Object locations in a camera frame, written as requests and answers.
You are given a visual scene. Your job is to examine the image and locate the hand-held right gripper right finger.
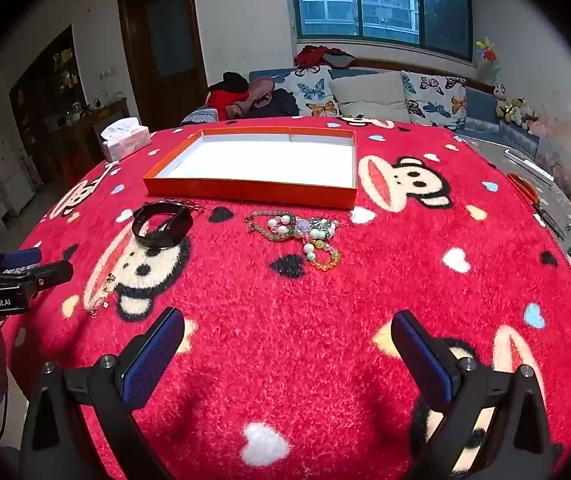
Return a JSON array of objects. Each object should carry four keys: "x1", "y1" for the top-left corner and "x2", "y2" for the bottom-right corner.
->
[{"x1": 390, "y1": 310, "x2": 555, "y2": 480}]

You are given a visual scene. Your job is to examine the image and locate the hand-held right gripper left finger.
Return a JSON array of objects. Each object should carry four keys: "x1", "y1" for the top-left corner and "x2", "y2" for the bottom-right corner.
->
[{"x1": 19, "y1": 306, "x2": 186, "y2": 480}]

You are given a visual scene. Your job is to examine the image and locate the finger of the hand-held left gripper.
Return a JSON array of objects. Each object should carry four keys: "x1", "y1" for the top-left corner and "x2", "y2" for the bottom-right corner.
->
[
  {"x1": 1, "y1": 248, "x2": 42, "y2": 270},
  {"x1": 22, "y1": 260, "x2": 74, "y2": 301}
]

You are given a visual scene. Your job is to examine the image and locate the gold chain charm bracelet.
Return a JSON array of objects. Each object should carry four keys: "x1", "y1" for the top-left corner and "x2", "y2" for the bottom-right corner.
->
[{"x1": 88, "y1": 272, "x2": 116, "y2": 318}]

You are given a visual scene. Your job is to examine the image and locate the black smart band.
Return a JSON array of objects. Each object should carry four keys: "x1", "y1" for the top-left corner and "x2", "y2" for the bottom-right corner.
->
[{"x1": 132, "y1": 202, "x2": 194, "y2": 249}]

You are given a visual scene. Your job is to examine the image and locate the yellow bead bracelet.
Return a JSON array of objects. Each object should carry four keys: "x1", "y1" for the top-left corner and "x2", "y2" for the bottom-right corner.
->
[{"x1": 305, "y1": 242, "x2": 342, "y2": 271}]

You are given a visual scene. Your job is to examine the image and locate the white green bead bracelet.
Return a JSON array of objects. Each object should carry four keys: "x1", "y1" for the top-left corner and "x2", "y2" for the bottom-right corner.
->
[{"x1": 265, "y1": 214, "x2": 296, "y2": 236}]

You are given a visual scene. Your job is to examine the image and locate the orange cardboard tray box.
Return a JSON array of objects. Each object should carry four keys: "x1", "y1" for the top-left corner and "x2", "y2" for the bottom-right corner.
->
[{"x1": 143, "y1": 128, "x2": 357, "y2": 210}]

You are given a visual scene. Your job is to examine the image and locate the white cabinet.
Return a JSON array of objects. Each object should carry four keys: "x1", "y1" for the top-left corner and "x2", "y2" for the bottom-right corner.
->
[{"x1": 0, "y1": 132, "x2": 36, "y2": 216}]

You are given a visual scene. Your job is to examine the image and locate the red printed blanket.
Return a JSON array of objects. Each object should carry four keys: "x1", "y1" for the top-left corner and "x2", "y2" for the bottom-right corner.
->
[{"x1": 0, "y1": 116, "x2": 571, "y2": 480}]

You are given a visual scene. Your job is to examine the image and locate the dark wooden side table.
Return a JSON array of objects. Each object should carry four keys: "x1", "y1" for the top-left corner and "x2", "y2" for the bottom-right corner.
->
[{"x1": 52, "y1": 97, "x2": 131, "y2": 171}]

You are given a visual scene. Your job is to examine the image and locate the dark wooden display cabinet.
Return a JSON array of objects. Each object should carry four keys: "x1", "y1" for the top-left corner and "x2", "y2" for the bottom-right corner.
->
[{"x1": 9, "y1": 25, "x2": 91, "y2": 186}]

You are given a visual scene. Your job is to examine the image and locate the pink tissue box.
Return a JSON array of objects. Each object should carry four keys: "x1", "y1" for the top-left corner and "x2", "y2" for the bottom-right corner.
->
[{"x1": 100, "y1": 117, "x2": 152, "y2": 162}]

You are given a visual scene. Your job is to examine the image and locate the white long box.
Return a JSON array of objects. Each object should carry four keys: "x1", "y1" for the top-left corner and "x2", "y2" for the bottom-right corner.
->
[{"x1": 503, "y1": 147, "x2": 556, "y2": 181}]

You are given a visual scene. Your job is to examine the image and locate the clear plastic storage box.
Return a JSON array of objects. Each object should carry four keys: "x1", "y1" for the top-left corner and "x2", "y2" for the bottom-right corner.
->
[{"x1": 535, "y1": 137, "x2": 571, "y2": 196}]

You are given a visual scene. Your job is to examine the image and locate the red garment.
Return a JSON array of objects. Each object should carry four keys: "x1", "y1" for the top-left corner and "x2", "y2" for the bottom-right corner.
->
[{"x1": 208, "y1": 90, "x2": 246, "y2": 121}]

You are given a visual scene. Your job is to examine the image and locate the dark wooden door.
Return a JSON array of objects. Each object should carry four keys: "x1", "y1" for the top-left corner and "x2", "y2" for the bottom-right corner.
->
[{"x1": 118, "y1": 0, "x2": 208, "y2": 131}]

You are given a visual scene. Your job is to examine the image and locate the butterfly print pillow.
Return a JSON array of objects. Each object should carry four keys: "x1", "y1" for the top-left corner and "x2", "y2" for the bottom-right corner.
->
[
  {"x1": 278, "y1": 66, "x2": 341, "y2": 118},
  {"x1": 400, "y1": 71, "x2": 467, "y2": 131}
]

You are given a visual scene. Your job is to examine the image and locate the blue sofa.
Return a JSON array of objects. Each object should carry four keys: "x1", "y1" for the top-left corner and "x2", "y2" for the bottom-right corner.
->
[{"x1": 181, "y1": 67, "x2": 541, "y2": 161}]

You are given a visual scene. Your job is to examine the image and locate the group of plush toys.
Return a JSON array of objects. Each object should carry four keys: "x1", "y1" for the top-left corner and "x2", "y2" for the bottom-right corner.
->
[{"x1": 495, "y1": 97, "x2": 551, "y2": 137}]

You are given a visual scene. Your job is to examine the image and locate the black cloth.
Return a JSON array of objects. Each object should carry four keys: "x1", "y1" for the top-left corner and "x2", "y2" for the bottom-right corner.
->
[{"x1": 222, "y1": 72, "x2": 249, "y2": 93}]

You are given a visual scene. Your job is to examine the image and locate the beige pillow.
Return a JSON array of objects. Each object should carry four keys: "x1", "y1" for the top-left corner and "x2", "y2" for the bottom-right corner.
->
[{"x1": 329, "y1": 71, "x2": 411, "y2": 123}]

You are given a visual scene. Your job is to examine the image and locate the pink garment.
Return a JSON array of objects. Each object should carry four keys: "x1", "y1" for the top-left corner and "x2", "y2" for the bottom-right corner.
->
[{"x1": 230, "y1": 77, "x2": 276, "y2": 116}]

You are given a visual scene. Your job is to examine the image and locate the colourful pinwheel flower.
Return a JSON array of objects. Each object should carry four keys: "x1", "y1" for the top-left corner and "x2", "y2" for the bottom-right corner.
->
[{"x1": 475, "y1": 36, "x2": 502, "y2": 86}]

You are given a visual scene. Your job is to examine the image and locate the red clothes pile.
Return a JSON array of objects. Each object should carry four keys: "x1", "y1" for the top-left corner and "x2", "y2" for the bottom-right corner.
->
[{"x1": 295, "y1": 45, "x2": 356, "y2": 68}]

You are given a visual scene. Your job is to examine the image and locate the window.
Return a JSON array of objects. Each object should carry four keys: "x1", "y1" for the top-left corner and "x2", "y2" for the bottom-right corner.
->
[{"x1": 290, "y1": 0, "x2": 473, "y2": 58}]

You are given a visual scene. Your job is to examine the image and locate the orange handled scissors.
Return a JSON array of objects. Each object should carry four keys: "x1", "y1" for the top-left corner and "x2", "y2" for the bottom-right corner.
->
[{"x1": 508, "y1": 172, "x2": 566, "y2": 241}]

